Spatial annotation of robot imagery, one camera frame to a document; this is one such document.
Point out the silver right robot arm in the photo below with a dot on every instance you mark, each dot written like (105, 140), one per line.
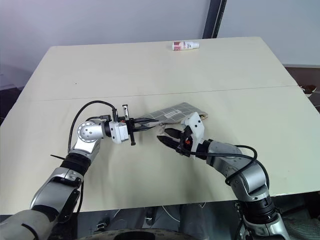
(252, 177)

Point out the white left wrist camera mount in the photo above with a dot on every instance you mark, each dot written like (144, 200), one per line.
(118, 132)

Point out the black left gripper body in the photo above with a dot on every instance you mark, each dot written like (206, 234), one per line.
(130, 132)

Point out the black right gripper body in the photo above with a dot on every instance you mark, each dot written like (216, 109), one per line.
(182, 146)

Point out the white bottle with red label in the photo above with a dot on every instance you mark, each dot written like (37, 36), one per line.
(185, 45)

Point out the grey checked cloth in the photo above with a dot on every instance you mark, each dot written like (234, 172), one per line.
(175, 112)

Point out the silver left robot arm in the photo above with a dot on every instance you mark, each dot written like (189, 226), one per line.
(85, 132)

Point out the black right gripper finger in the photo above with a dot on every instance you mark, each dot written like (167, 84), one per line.
(173, 133)
(168, 142)

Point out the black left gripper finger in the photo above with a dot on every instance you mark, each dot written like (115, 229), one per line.
(143, 120)
(142, 128)

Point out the black vertical metal post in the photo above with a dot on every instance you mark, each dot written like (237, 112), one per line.
(212, 20)

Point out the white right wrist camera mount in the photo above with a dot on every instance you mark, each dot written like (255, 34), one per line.
(197, 127)

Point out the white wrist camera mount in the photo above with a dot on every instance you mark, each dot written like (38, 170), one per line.
(118, 132)
(197, 127)

